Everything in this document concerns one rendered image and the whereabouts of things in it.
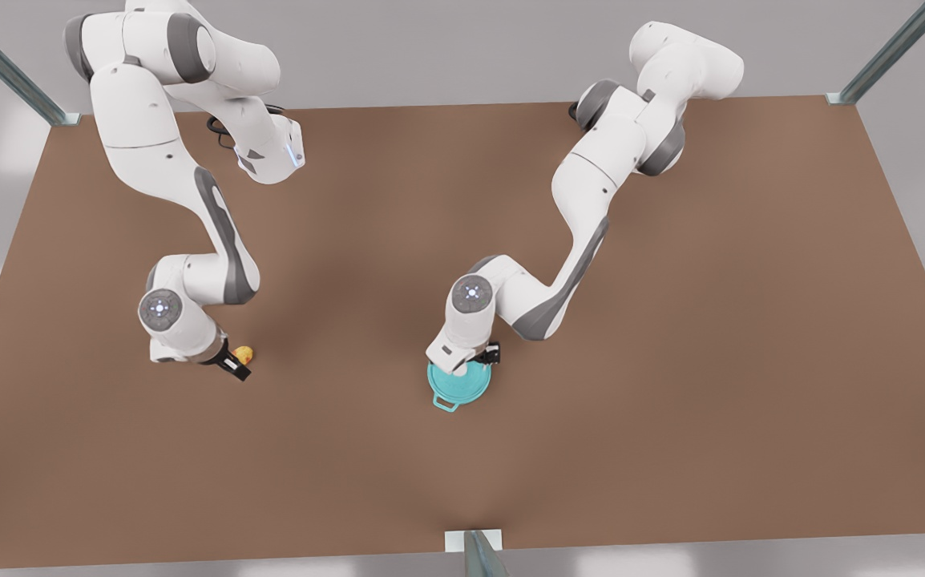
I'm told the teal pot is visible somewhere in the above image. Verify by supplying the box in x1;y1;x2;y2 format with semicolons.
427;360;494;414

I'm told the silver frame post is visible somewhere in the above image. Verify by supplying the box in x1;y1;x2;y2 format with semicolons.
445;529;511;577
826;0;925;106
0;4;81;127

